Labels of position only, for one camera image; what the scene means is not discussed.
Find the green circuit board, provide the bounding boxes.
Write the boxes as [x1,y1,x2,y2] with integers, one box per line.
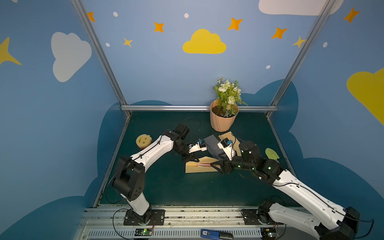
[260,228,279,240]
[134,229,153,237]

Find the green toy shovel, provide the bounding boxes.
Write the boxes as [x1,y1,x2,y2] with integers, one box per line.
[265,148,280,161]

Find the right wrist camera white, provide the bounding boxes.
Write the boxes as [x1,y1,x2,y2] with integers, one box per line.
[218,138,236,161]

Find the grey envelope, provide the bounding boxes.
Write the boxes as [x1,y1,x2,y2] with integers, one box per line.
[204,135,229,160]

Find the aluminium front rail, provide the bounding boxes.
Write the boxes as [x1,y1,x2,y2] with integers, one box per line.
[76,205,334,240]

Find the large yellow envelope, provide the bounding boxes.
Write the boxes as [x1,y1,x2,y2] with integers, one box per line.
[185,157,217,174]

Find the left green circuit board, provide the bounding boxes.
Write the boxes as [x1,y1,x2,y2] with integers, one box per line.
[134,229,153,237]

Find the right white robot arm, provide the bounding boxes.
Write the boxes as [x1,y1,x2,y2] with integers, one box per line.
[211,139,360,240]

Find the white flower plant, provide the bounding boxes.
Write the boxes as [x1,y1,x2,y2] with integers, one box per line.
[213,77,248,118]

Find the peach flower pot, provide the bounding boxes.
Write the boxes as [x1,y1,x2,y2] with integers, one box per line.
[210,100,239,133]

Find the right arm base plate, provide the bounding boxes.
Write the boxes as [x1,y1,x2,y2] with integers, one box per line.
[241,208,283,225]

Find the small yellow envelope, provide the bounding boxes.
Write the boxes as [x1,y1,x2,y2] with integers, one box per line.
[219,131,241,156]

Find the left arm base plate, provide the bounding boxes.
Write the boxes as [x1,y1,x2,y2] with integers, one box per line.
[124,209,166,226]

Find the blue handheld device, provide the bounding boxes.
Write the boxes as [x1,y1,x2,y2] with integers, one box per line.
[200,229,234,240]

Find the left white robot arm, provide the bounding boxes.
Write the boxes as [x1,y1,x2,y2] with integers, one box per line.
[111,124,207,224]

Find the red letter paper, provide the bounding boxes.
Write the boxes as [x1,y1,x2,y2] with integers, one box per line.
[197,163,212,168]

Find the right green circuit board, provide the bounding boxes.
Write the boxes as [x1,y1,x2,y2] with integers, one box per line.
[260,228,279,240]

